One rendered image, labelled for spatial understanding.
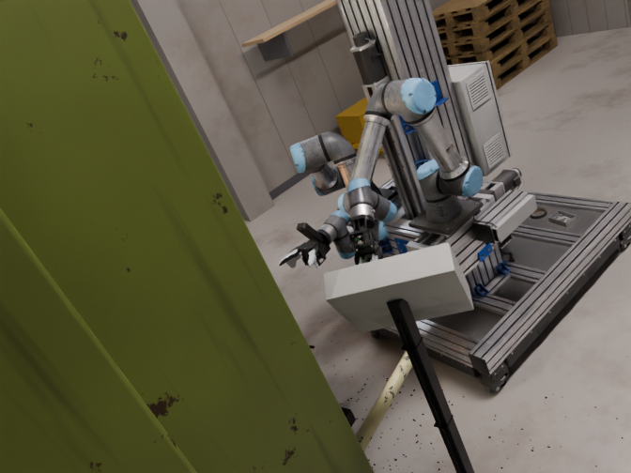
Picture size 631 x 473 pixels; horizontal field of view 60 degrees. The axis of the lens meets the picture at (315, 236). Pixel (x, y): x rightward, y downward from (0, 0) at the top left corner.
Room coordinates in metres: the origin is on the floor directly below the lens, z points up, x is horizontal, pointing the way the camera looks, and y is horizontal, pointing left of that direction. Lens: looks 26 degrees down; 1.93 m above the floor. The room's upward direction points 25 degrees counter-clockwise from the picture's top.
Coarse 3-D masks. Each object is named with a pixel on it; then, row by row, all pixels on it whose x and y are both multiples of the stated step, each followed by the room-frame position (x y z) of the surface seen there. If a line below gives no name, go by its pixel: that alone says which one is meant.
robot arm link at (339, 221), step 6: (336, 210) 2.02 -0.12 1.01; (330, 216) 2.00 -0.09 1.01; (336, 216) 1.98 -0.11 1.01; (342, 216) 1.98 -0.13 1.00; (324, 222) 1.96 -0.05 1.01; (330, 222) 1.94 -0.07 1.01; (336, 222) 1.95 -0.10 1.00; (342, 222) 1.96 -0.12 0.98; (336, 228) 1.93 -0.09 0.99; (342, 228) 1.95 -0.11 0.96; (342, 234) 1.95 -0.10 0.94
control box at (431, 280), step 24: (384, 264) 1.20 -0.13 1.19; (408, 264) 1.17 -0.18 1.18; (432, 264) 1.13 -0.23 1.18; (456, 264) 1.17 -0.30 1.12; (336, 288) 1.22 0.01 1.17; (360, 288) 1.18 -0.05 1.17; (384, 288) 1.16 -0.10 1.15; (408, 288) 1.16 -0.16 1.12; (432, 288) 1.15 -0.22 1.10; (456, 288) 1.15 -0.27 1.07; (360, 312) 1.25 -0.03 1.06; (384, 312) 1.25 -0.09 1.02; (432, 312) 1.24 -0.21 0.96; (456, 312) 1.23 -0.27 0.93
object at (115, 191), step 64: (0, 0) 0.99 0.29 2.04; (64, 0) 1.06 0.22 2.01; (128, 0) 1.14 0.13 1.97; (0, 64) 0.95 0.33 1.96; (64, 64) 1.01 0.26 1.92; (128, 64) 1.09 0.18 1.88; (0, 128) 0.91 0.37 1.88; (64, 128) 0.97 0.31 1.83; (128, 128) 1.05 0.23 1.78; (192, 128) 1.14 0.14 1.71; (0, 192) 0.87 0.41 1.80; (64, 192) 0.93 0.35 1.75; (128, 192) 1.00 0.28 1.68; (192, 192) 1.08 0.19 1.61; (64, 256) 0.88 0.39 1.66; (128, 256) 0.95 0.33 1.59; (192, 256) 1.03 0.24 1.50; (256, 256) 1.13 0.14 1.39; (128, 320) 0.90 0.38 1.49; (192, 320) 0.98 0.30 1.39; (256, 320) 1.07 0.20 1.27; (192, 384) 0.93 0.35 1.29; (256, 384) 1.01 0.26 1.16; (320, 384) 1.13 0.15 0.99; (192, 448) 0.87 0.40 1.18; (256, 448) 0.96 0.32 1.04; (320, 448) 1.06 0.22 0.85
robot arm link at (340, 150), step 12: (324, 132) 2.11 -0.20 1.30; (324, 144) 2.06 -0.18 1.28; (336, 144) 2.05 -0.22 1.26; (348, 144) 2.06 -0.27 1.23; (336, 156) 2.04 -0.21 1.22; (348, 156) 2.03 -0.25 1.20; (348, 168) 2.03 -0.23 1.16; (348, 180) 2.02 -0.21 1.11; (372, 228) 1.94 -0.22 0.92; (384, 228) 1.93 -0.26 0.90
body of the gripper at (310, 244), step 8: (320, 232) 1.90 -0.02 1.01; (312, 240) 1.87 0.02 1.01; (328, 240) 1.88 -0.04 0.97; (304, 248) 1.84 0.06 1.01; (312, 248) 1.82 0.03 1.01; (320, 248) 1.84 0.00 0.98; (328, 248) 1.89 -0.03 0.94; (304, 256) 1.85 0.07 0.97; (320, 256) 1.84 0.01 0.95; (320, 264) 1.82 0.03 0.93
